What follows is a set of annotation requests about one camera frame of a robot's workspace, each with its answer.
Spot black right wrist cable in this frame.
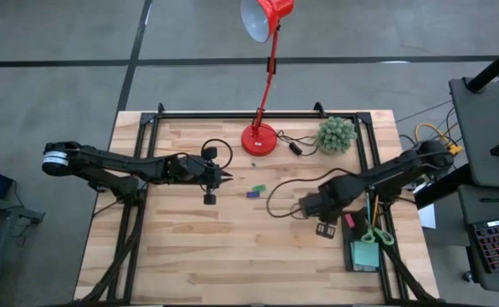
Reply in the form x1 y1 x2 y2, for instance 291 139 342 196
265 167 361 219

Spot green-handled scissors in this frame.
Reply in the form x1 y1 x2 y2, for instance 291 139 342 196
359 212 396 247

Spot black lamp cord with switch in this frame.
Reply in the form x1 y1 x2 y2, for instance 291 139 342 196
276 130 321 157

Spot grey side table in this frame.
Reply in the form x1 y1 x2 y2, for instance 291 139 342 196
448 76 499 295

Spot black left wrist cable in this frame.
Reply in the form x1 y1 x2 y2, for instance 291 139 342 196
200 138 234 171

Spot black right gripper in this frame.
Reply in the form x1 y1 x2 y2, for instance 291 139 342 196
299 185 339 239

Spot white paper sheet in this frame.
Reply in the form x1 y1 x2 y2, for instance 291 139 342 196
417 203 438 230

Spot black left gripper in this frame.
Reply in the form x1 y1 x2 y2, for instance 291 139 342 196
176 147 234 206

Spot potted green artificial plant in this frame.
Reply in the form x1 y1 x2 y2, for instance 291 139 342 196
316 116 359 154

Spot red desk lamp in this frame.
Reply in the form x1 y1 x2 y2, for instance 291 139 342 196
239 0 296 157

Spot black diagonal bar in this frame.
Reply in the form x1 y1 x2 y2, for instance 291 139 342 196
413 164 474 210

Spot teal sticky note pad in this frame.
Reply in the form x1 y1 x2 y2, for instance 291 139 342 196
350 240 381 269

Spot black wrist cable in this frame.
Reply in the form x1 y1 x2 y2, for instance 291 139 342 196
200 138 234 171
265 167 361 219

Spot black mesh desk organizer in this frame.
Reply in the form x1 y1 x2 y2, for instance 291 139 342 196
340 208 389 274

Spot yellow cable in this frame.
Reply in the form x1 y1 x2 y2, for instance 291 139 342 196
415 122 464 180

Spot black pole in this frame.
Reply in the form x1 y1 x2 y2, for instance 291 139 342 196
465 38 499 93

